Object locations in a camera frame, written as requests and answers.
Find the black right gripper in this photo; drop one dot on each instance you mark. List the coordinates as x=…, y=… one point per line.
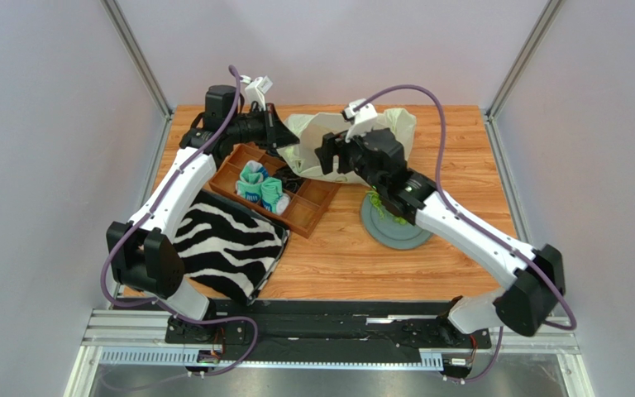
x=342, y=155

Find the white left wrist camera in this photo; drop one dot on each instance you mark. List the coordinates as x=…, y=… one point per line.
x=255, y=91

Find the grey blue plate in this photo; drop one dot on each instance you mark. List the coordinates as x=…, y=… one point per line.
x=390, y=234

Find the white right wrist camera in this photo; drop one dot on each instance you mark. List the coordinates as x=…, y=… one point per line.
x=362, y=116

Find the black rolled sock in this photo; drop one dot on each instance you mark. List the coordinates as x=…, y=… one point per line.
x=290, y=181

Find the pale green plastic bag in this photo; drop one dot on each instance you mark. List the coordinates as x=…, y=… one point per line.
x=310, y=128

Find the aluminium frame rail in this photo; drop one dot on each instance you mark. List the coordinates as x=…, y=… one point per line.
x=124, y=352

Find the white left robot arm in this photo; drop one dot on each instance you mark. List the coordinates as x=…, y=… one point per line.
x=142, y=256

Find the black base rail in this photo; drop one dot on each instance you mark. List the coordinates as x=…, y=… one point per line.
x=329, y=331

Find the green grape bunch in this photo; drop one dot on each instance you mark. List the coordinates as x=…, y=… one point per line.
x=374, y=199

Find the wooden compartment tray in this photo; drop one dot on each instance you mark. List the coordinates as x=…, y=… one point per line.
x=307, y=203

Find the teal white sock pair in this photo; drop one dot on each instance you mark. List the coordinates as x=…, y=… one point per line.
x=255, y=185

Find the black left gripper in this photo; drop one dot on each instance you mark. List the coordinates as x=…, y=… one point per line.
x=274, y=134

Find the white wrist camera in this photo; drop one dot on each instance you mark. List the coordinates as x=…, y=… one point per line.
x=362, y=116
x=255, y=91

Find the zebra striped cloth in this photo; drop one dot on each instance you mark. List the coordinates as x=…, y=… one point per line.
x=229, y=247

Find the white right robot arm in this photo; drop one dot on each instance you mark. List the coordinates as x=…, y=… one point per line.
x=531, y=280

